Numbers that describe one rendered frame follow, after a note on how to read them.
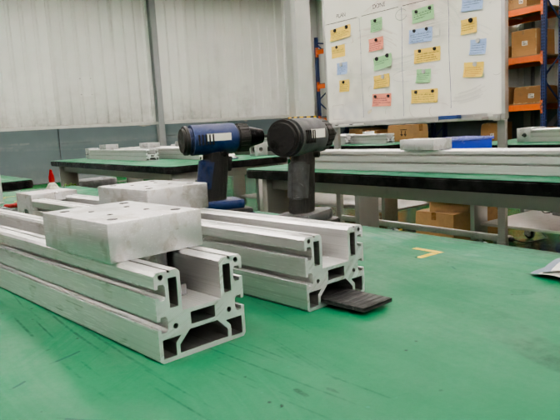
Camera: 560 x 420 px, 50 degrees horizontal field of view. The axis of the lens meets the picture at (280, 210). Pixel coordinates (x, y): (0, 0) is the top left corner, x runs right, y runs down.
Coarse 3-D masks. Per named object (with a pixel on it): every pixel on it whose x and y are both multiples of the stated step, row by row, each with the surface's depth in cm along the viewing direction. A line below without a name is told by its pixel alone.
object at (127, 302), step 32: (0, 224) 104; (32, 224) 93; (0, 256) 84; (32, 256) 77; (64, 256) 67; (192, 256) 61; (224, 256) 59; (32, 288) 76; (64, 288) 71; (96, 288) 62; (128, 288) 57; (160, 288) 54; (192, 288) 62; (224, 288) 60; (96, 320) 63; (128, 320) 58; (160, 320) 54; (192, 320) 57; (224, 320) 59; (160, 352) 54; (192, 352) 56
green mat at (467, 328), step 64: (384, 256) 92; (448, 256) 90; (512, 256) 87; (0, 320) 70; (64, 320) 69; (256, 320) 65; (320, 320) 64; (384, 320) 63; (448, 320) 62; (512, 320) 61; (0, 384) 52; (64, 384) 51; (128, 384) 50; (192, 384) 50; (256, 384) 49; (320, 384) 48; (384, 384) 48; (448, 384) 47; (512, 384) 46
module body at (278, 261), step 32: (224, 224) 78; (256, 224) 83; (288, 224) 78; (320, 224) 74; (352, 224) 72; (256, 256) 72; (288, 256) 68; (320, 256) 68; (352, 256) 71; (256, 288) 73; (288, 288) 69; (320, 288) 68; (352, 288) 72
